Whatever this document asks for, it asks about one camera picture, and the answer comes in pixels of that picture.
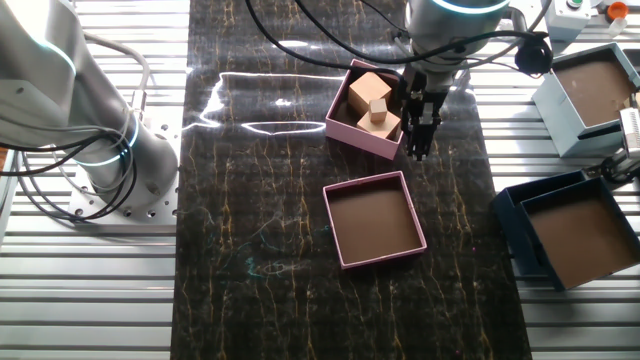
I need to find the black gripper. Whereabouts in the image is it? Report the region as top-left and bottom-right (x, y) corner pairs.
(399, 63), (450, 162)

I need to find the large wooden cube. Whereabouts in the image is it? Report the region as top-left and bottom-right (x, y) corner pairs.
(356, 107), (402, 141)
(348, 71), (393, 115)

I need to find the small wooden cube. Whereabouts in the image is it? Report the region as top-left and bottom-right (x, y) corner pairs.
(368, 98), (389, 125)

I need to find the deep pink gift box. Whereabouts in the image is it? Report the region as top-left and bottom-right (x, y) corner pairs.
(324, 58), (405, 161)

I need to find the shallow pink box lid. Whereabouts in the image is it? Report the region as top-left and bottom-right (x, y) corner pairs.
(322, 170), (429, 271)

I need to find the dark blue cardboard box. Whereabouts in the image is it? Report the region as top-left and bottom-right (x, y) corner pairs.
(491, 169), (591, 277)
(519, 177), (640, 292)

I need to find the light blue cardboard box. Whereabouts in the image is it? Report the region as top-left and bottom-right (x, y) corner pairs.
(531, 42), (640, 159)

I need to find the grey button box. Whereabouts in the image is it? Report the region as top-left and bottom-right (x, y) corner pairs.
(543, 0), (594, 42)

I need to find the dark marble pattern mat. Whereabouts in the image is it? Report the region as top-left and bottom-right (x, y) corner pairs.
(169, 0), (534, 360)

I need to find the orange capped bottle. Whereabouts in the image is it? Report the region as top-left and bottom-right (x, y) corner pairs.
(606, 1), (630, 37)

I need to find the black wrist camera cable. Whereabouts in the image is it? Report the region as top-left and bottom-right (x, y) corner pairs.
(293, 0), (549, 66)

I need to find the thick black gripper cable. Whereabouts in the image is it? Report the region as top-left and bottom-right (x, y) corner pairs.
(243, 0), (405, 77)

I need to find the small silver side camera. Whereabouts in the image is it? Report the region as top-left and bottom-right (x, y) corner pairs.
(599, 107), (640, 184)

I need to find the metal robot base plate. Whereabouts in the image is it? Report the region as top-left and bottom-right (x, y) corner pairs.
(67, 104), (182, 225)

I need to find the grey base cable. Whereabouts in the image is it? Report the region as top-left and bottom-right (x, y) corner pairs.
(82, 32), (151, 124)

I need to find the black base cable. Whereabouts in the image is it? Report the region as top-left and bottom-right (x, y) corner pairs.
(0, 122), (139, 224)

